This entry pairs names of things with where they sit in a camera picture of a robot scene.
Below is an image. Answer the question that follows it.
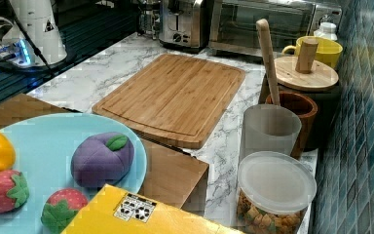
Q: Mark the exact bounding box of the wooden spoon handle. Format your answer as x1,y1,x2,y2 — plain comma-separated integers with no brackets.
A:
256,19,281,105

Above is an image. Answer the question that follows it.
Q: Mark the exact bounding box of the black canister with wooden lid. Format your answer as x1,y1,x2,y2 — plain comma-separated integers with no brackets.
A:
258,37,341,152

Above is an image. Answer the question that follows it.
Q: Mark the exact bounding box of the frosted plastic cup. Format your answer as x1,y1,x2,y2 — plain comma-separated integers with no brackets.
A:
239,104,302,161

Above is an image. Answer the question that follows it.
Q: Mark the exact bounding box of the small white bottle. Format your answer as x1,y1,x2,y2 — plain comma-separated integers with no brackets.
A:
314,22,337,41

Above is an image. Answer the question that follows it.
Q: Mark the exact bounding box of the yellow ceramic mug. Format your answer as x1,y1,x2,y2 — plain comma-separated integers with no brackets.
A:
281,36,343,68

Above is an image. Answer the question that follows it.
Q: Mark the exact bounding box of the purple plush fruit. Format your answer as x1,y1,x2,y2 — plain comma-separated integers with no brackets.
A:
70,132,134,188

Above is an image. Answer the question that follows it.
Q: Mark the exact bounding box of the brown wooden utensil cup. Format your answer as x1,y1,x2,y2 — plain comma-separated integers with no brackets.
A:
279,91,318,160

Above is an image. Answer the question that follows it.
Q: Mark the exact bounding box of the black cable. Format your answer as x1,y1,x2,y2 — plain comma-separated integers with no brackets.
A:
4,0,56,77

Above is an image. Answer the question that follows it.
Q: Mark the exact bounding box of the bamboo cutting board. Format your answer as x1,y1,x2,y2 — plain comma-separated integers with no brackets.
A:
92,54,245,149

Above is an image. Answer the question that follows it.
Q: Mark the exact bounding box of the stainless toaster oven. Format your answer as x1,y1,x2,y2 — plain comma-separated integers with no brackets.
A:
208,0,343,59

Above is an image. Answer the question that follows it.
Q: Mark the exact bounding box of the wooden drawer box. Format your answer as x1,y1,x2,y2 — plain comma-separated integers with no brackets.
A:
0,94,209,215

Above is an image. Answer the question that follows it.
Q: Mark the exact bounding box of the red plush strawberry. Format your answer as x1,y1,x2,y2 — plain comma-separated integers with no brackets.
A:
41,188,88,234
0,170,29,214

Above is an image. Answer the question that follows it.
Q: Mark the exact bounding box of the yellow cereal box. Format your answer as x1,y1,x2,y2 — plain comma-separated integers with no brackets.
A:
61,185,243,234

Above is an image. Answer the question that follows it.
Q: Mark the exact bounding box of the silver two-slot toaster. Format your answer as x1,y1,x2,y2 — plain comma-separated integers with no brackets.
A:
159,0,211,49

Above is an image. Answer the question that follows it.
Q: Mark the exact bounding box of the clear cereal jar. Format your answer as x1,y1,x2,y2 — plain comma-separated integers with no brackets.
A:
237,151,317,234

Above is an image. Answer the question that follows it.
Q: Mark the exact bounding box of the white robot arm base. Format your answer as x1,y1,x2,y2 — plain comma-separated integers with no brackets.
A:
0,0,67,69

